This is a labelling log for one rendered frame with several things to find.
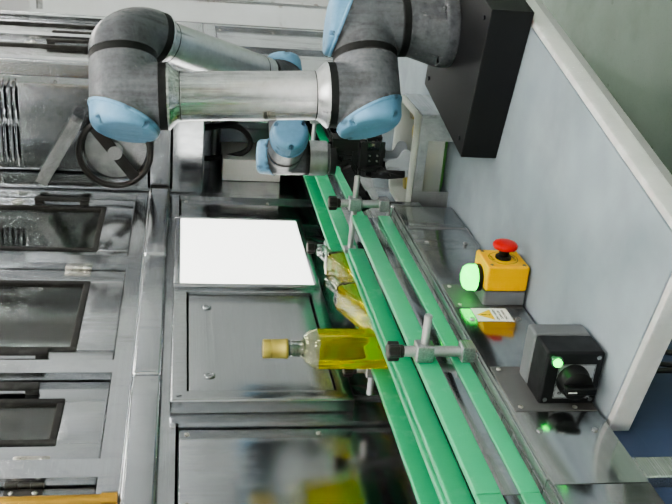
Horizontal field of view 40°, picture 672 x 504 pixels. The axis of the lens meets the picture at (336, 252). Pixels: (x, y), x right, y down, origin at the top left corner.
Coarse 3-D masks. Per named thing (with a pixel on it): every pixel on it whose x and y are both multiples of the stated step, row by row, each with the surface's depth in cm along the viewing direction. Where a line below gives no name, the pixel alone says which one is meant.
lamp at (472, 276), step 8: (472, 264) 148; (480, 264) 148; (464, 272) 148; (472, 272) 147; (480, 272) 147; (464, 280) 147; (472, 280) 147; (480, 280) 147; (464, 288) 149; (472, 288) 148; (480, 288) 148
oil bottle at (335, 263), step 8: (328, 256) 193; (336, 256) 193; (344, 256) 193; (328, 264) 194; (336, 264) 190; (344, 264) 189; (328, 272) 194; (336, 272) 191; (344, 272) 188; (344, 280) 188
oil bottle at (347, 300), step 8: (352, 280) 182; (336, 288) 180; (344, 288) 178; (352, 288) 178; (336, 296) 180; (344, 296) 177; (352, 296) 175; (360, 296) 175; (336, 304) 180; (344, 304) 178; (352, 304) 175; (360, 304) 173; (344, 312) 178; (352, 312) 175; (360, 312) 173; (352, 320) 176; (360, 320) 173; (368, 320) 170; (360, 328) 173; (368, 328) 171
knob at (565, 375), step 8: (568, 368) 119; (576, 368) 119; (584, 368) 119; (560, 376) 119; (568, 376) 118; (576, 376) 118; (584, 376) 118; (560, 384) 119; (568, 384) 118; (576, 384) 118; (584, 384) 118; (592, 384) 119; (568, 392) 117; (576, 392) 117; (584, 392) 117; (592, 392) 118
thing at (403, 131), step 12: (408, 108) 191; (408, 120) 201; (420, 120) 186; (396, 132) 202; (408, 132) 202; (408, 144) 204; (396, 180) 207; (408, 180) 190; (396, 192) 203; (408, 192) 191
